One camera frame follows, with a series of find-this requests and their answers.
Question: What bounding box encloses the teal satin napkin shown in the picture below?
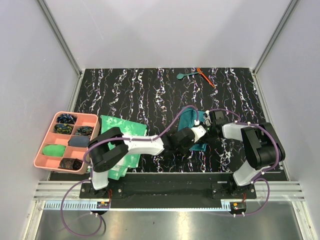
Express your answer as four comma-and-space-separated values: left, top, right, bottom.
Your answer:
178, 107, 207, 152

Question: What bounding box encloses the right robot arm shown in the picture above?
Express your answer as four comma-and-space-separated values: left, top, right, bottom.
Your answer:
203, 108, 286, 199

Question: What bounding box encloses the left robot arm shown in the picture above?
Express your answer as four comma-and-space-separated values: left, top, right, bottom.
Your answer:
84, 127, 201, 198

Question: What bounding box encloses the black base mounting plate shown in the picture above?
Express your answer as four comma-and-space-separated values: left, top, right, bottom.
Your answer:
67, 173, 257, 210

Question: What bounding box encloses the green tie-dye cloth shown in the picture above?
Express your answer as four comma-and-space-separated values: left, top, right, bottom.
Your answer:
87, 114, 149, 181

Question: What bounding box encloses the black marble pattern mat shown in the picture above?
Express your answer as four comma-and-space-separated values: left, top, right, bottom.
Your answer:
74, 67, 266, 173

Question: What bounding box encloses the orange plastic fork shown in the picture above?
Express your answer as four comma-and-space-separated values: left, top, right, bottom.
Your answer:
196, 67, 216, 89

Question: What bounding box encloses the teal plastic spoon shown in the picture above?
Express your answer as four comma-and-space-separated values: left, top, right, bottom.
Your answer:
176, 72, 199, 80

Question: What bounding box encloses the dark blue rolled cloth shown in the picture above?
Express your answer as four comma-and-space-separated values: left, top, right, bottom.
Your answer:
68, 135, 90, 148

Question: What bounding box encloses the brown patterned rolled cloth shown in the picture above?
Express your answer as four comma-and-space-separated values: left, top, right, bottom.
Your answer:
58, 158, 83, 171

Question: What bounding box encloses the pink compartment tray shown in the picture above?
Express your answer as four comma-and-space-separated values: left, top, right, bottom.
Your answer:
33, 111, 100, 175

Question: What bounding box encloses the blue patterned rolled cloth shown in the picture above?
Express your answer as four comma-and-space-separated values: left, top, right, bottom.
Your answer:
56, 113, 77, 125

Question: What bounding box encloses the green rolled cloth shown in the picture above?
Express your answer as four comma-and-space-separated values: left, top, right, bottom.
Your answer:
42, 144, 66, 157

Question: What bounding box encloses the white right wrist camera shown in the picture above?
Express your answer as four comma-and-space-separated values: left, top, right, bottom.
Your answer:
203, 110, 212, 126

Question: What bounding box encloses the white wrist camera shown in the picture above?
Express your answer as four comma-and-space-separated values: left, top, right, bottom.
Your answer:
203, 110, 212, 126
191, 120, 207, 143

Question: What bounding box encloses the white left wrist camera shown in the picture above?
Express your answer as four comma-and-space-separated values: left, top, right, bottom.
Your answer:
191, 120, 207, 143

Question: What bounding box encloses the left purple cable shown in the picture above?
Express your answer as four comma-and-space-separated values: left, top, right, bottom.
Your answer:
59, 106, 201, 238

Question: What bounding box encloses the aluminium front rail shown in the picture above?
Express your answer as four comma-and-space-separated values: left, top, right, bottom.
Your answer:
33, 181, 305, 212

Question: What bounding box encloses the right aluminium frame post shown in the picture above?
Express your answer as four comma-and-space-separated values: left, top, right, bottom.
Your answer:
252, 0, 300, 75

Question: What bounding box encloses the aluminium frame post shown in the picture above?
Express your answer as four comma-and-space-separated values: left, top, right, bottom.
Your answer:
34, 0, 85, 78
252, 0, 300, 75

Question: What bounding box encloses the left aluminium frame post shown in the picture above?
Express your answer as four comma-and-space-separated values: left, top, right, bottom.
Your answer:
34, 0, 85, 78

